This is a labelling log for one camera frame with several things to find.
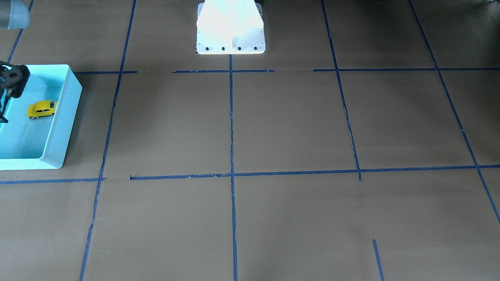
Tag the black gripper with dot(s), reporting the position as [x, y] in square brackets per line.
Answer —
[15, 79]

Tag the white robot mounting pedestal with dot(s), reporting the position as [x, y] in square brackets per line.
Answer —
[230, 27]

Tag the light blue plastic bin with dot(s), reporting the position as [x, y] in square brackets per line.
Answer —
[40, 122]

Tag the yellow beetle toy car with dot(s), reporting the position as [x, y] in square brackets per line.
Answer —
[45, 108]

